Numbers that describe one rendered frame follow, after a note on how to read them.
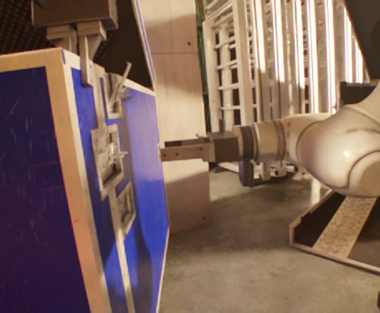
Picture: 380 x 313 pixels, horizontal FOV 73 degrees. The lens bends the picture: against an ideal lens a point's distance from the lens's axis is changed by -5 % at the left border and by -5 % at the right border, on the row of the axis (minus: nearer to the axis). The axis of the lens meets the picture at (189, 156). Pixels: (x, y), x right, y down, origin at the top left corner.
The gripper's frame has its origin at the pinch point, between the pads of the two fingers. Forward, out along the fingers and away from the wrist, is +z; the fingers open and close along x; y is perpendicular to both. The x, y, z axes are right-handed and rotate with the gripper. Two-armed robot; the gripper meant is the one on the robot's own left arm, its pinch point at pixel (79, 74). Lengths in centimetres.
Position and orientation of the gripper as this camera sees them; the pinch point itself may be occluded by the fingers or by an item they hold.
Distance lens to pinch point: 49.0
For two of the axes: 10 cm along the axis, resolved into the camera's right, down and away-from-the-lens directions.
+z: 0.9, 10.0, 0.1
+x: 10.0, -0.9, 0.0
